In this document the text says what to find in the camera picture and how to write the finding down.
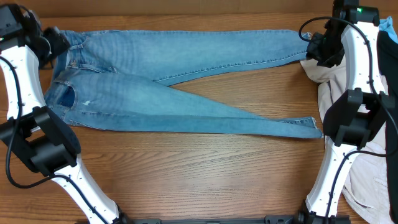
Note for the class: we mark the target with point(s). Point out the light blue garment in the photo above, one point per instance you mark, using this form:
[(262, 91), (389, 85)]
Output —
[(386, 25)]

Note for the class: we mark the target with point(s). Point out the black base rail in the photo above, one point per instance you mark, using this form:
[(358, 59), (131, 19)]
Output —
[(269, 219)]

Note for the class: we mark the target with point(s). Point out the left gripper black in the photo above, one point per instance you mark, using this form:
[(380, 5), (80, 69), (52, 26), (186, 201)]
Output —
[(59, 43)]

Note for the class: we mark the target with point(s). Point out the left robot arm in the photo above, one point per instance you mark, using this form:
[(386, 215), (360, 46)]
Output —
[(41, 146)]

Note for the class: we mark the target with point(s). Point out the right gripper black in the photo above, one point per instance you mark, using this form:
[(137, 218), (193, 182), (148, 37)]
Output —
[(311, 54)]

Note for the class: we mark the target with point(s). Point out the beige cloth garment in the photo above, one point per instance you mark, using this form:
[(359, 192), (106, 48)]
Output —
[(365, 188)]

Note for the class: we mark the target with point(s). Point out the light blue denim jeans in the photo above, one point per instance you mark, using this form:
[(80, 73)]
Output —
[(123, 80)]

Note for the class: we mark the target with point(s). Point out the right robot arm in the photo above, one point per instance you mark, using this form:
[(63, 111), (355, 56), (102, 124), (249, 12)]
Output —
[(357, 115)]

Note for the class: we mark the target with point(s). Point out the black garment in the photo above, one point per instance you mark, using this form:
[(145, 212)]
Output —
[(387, 57)]

